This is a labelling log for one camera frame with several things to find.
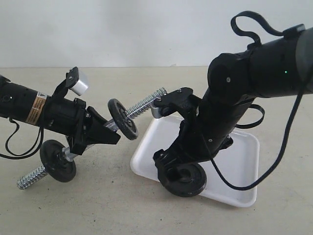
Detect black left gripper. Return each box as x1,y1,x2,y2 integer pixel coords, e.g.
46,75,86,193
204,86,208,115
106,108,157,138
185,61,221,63
39,67,121,155

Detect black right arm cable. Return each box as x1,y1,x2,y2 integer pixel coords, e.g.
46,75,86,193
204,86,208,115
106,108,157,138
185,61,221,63
201,9,306,190

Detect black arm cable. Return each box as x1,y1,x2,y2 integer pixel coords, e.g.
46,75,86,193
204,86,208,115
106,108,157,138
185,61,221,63
0,118,45,159
201,9,306,190

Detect white rectangular plastic tray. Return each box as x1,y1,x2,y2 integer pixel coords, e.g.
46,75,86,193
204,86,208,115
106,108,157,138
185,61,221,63
130,115,260,208

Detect black weight plate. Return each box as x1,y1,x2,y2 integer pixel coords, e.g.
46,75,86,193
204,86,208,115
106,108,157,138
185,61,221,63
108,98,138,141
158,163,207,197

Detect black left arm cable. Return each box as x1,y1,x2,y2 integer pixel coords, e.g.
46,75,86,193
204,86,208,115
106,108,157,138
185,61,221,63
0,118,45,159

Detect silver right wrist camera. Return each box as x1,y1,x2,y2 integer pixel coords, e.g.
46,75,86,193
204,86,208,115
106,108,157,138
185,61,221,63
151,102,179,118

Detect black weight plate far end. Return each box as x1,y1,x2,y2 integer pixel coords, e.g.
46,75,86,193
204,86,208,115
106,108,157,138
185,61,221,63
40,140,76,183

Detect chrome dumbbell bar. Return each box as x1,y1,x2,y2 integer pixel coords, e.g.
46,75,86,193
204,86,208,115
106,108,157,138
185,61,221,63
17,88,167,189

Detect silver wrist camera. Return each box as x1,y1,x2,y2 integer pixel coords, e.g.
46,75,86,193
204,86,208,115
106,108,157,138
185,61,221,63
70,71,89,96
151,102,179,118

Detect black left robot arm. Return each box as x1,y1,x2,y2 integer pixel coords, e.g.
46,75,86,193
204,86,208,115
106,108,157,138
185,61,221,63
0,67,120,155

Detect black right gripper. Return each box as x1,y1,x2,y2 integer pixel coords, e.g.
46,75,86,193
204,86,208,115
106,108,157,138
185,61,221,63
153,120,232,182

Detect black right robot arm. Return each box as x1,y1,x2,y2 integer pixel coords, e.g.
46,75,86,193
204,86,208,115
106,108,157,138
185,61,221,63
153,24,313,185

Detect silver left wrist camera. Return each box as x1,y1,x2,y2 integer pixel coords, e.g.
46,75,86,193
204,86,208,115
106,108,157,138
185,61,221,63
70,71,89,96

